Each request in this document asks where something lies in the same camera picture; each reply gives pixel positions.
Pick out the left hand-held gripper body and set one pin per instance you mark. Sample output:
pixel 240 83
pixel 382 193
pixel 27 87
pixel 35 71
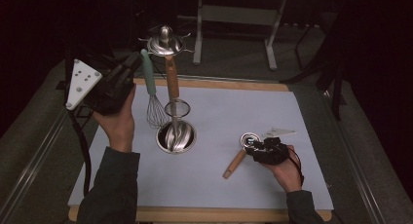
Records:
pixel 107 94

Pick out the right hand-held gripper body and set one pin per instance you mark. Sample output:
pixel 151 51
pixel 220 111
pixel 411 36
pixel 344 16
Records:
pixel 272 152

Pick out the steel utensil rack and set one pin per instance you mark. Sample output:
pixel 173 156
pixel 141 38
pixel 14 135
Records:
pixel 177 138

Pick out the person's left hand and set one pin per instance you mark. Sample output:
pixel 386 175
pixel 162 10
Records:
pixel 119 130

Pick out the white paper sheet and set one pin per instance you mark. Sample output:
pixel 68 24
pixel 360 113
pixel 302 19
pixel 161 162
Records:
pixel 220 120

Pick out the wooden table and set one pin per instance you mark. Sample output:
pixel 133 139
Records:
pixel 201 215

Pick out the dark angled stand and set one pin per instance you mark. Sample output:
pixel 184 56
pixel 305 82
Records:
pixel 337 87

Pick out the grey metal stand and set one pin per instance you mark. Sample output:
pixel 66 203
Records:
pixel 238 15

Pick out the metal floor rail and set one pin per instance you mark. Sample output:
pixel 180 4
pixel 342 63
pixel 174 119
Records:
pixel 360 172
pixel 32 167

